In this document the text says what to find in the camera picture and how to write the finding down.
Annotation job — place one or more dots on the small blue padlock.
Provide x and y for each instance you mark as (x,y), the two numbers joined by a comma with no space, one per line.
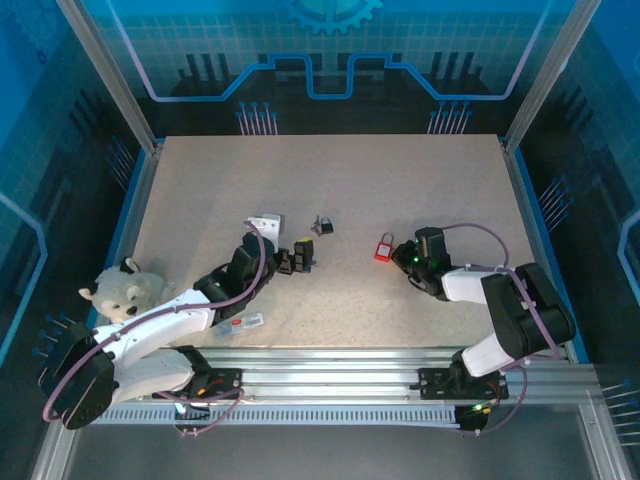
(308,264)

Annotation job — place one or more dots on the red safety padlock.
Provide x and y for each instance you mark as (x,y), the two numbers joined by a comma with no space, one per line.
(384,251)

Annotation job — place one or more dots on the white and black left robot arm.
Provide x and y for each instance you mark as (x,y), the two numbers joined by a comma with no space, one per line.
(160,320)

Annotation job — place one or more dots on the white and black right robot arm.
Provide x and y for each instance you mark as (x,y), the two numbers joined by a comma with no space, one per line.
(520,310)

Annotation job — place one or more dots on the small black padlock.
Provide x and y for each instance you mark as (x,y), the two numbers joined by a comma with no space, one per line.
(326,227)

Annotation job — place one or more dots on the plastic bag with red label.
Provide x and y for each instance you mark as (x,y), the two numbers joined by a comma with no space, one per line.
(242,322)

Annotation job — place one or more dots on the white plush toy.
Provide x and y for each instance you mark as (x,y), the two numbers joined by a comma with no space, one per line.
(125,295)

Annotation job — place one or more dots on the aluminium rail frame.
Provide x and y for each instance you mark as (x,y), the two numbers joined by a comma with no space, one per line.
(325,367)

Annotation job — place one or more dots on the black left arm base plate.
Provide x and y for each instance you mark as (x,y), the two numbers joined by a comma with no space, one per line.
(225,382)

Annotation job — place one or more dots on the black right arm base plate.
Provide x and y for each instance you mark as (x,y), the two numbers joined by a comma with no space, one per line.
(435,382)

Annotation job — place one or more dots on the aluminium corner post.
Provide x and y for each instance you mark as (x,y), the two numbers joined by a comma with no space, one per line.
(545,75)
(110,75)

